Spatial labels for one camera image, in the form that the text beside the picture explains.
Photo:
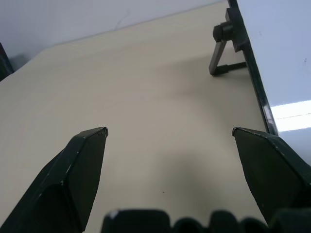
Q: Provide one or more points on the dark object at table edge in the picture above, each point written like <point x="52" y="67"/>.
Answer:
<point x="5" y="63"/>

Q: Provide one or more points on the white board with black frame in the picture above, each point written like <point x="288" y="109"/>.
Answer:
<point x="284" y="60"/>

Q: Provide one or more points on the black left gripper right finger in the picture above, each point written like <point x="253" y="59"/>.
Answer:
<point x="272" y="174"/>

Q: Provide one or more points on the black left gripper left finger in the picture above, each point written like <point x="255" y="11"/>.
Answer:
<point x="60" y="184"/>

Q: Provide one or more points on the black board support stand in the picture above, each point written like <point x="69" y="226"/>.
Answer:
<point x="226" y="41"/>

